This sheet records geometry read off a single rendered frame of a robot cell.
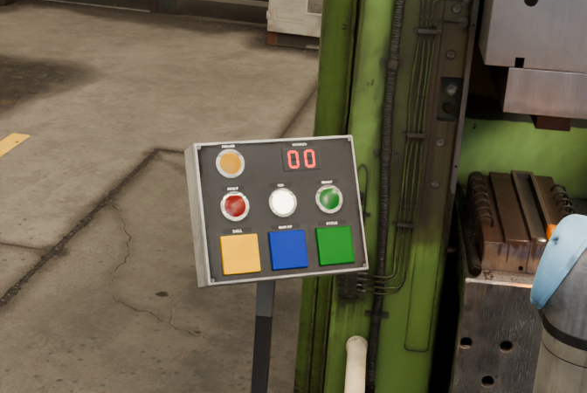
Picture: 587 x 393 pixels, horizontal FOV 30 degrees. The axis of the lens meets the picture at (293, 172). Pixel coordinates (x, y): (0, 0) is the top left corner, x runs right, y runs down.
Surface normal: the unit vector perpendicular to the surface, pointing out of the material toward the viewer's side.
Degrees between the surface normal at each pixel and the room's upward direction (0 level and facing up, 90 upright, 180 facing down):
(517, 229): 0
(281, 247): 60
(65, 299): 0
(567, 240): 39
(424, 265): 90
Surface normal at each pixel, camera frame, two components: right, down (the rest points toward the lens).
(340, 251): 0.33, -0.16
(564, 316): -0.78, 0.18
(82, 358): 0.07, -0.94
